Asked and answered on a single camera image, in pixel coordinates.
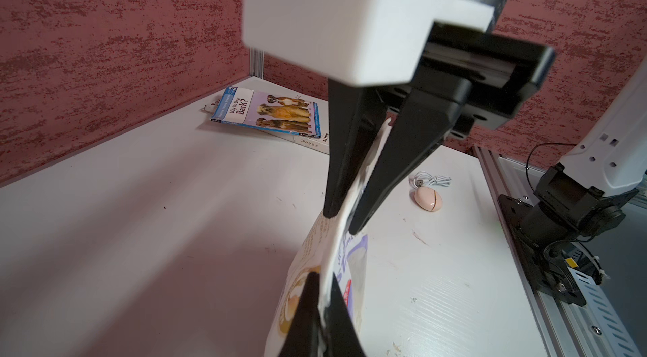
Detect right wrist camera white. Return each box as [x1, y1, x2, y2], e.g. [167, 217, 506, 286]
[242, 0, 495, 87]

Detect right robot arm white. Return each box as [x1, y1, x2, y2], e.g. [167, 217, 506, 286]
[323, 20, 646, 249]

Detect aluminium front rail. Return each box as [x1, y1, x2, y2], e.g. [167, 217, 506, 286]
[473, 146, 646, 356]

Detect oats bag white purple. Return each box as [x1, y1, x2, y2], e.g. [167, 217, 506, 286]
[264, 122, 391, 356]

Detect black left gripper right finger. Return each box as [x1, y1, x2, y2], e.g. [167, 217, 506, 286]
[323, 277, 365, 357]

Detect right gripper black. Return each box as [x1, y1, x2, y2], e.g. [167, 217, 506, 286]
[323, 0, 556, 234]

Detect right aluminium corner post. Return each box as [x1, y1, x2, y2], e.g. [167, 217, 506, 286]
[249, 49, 265, 79]

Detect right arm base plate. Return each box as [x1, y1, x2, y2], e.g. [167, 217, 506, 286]
[498, 195, 603, 306]

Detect pink round case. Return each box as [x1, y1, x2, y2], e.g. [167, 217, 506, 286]
[414, 187, 443, 212]

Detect dog book blue cover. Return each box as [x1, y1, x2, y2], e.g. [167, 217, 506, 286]
[210, 87, 322, 138]

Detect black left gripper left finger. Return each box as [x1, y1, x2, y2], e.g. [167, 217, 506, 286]
[279, 272, 321, 357]

